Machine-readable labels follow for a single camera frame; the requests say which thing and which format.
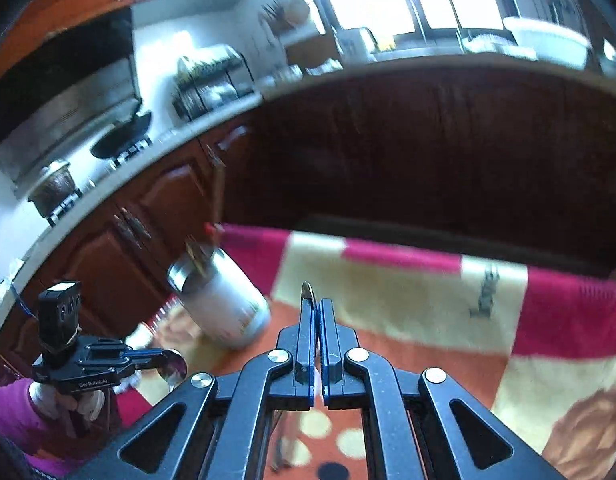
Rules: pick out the left hand white glove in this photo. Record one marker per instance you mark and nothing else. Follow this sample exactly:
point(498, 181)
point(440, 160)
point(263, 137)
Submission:
point(50, 403)

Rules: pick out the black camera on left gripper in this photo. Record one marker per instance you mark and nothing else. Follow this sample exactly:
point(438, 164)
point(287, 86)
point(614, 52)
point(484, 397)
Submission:
point(58, 315)

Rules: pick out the kitchen faucet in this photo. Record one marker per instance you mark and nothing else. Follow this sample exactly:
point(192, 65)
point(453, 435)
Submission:
point(439, 19)

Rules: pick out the large steel spoon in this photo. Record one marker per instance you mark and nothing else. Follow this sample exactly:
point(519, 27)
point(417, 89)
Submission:
point(172, 368)
point(308, 298)

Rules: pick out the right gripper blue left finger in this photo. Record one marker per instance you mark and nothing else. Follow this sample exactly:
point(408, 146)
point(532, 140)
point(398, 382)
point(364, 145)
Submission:
point(300, 341)

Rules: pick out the dark cooking pot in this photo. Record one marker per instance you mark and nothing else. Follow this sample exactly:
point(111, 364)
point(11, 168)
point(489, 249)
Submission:
point(55, 183)

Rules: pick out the white steel utensil canister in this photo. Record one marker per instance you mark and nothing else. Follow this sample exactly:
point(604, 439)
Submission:
point(218, 295)

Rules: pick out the red orange patterned blanket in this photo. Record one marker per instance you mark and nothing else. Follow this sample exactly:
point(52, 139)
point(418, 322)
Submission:
point(537, 347)

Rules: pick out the pink sleeve left forearm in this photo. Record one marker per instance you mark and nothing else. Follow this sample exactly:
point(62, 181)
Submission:
point(23, 431)

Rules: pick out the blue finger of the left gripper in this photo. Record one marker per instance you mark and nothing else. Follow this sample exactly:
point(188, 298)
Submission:
point(150, 358)

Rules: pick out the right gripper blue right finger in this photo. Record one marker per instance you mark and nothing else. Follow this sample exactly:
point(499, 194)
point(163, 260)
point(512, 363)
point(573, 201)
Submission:
point(338, 386)

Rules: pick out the white basin on counter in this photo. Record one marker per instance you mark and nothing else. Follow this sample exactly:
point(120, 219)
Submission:
point(551, 42)

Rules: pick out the black wok on stove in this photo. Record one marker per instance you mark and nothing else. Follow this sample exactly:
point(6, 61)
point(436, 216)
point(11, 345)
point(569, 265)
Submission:
point(123, 135)

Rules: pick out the steel range hood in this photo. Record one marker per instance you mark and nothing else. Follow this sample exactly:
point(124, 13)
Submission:
point(58, 94)

